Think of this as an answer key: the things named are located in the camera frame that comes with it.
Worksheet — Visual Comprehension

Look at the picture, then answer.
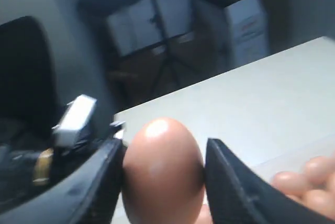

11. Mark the white cardboard box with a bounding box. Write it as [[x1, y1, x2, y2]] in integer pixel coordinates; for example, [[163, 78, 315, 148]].
[[195, 0, 270, 68], [107, 0, 192, 57]]

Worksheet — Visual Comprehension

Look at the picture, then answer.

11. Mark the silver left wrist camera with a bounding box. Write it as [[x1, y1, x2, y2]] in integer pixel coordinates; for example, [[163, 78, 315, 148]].
[[52, 94, 97, 148]]

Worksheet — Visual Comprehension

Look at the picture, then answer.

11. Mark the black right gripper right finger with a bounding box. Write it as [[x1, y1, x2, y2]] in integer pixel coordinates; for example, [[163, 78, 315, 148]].
[[205, 138, 334, 224]]

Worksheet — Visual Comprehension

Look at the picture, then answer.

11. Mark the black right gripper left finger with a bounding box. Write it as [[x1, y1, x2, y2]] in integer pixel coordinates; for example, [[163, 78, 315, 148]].
[[1, 139, 124, 223]]

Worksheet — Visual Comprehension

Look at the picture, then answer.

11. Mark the black tripod stand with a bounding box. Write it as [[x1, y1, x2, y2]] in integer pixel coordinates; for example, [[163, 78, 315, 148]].
[[119, 0, 196, 96]]

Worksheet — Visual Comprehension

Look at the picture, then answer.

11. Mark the black office chair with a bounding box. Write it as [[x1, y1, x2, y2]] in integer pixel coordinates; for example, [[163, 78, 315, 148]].
[[1, 16, 58, 137]]

